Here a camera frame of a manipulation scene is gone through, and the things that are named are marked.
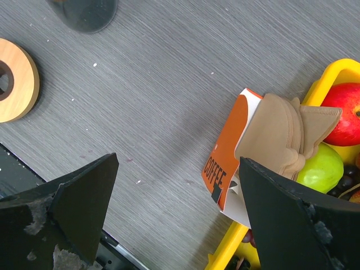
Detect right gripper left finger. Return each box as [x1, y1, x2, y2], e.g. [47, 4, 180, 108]
[1, 153, 119, 269]

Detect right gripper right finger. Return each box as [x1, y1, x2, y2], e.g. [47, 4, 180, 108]
[239, 157, 359, 269]

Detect wooden dripper holder ring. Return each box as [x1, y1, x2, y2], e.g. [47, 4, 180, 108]
[0, 38, 41, 124]

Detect orange coffee filter box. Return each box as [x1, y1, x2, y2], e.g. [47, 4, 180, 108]
[201, 88, 262, 228]

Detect red grape bunch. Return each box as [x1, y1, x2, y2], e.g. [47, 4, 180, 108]
[242, 229, 257, 248]

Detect green apple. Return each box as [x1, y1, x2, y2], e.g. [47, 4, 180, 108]
[296, 143, 344, 194]

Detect dark grape bunch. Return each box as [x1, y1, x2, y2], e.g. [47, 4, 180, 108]
[327, 164, 359, 197]

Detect red apple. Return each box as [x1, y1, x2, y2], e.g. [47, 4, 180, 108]
[321, 83, 359, 146]

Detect yellow plastic tray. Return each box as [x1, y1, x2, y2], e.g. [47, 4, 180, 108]
[206, 58, 359, 269]

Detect dark glass carafe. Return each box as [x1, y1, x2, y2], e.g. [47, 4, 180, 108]
[47, 0, 119, 34]

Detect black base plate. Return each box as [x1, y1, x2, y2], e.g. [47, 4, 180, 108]
[1, 145, 141, 269]

